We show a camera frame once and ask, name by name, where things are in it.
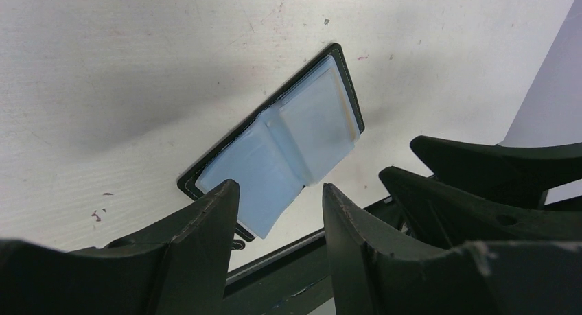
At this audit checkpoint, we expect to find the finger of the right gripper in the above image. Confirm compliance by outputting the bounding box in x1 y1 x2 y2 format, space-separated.
410 136 581 209
379 166 581 249

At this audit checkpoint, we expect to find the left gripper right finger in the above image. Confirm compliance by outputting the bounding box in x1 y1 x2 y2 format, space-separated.
323 183 581 314

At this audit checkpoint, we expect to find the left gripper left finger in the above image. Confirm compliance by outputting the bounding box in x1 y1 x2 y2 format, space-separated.
1 180 240 314

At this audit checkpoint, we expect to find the black leather card holder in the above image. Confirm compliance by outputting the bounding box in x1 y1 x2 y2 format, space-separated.
177 43 365 242

